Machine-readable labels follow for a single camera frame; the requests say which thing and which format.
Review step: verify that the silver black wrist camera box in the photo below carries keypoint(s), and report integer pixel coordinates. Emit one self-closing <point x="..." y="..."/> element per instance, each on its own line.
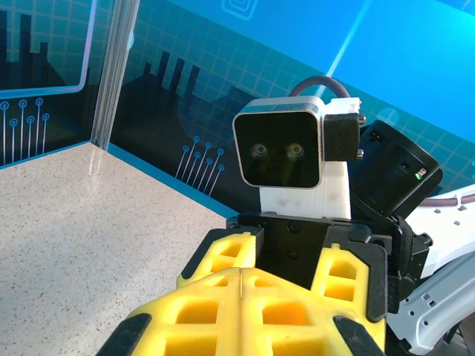
<point x="278" y="144"/>

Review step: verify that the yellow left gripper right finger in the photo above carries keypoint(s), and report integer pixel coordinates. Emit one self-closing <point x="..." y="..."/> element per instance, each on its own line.
<point x="289" y="319"/>

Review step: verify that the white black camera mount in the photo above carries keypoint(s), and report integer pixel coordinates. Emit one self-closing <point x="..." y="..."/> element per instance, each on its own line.
<point x="334" y="178"/>

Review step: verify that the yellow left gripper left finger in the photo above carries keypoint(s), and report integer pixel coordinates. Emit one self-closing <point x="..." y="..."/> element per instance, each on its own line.
<point x="193" y="319"/>

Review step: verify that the aluminium frame post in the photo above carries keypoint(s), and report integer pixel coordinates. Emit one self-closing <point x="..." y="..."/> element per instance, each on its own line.
<point x="113" y="74"/>

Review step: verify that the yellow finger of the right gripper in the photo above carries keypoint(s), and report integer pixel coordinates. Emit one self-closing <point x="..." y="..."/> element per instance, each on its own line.
<point x="341" y="274"/>
<point x="226" y="252"/>

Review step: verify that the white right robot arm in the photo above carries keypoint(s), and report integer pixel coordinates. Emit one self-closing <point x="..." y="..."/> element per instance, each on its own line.
<point x="438" y="267"/>

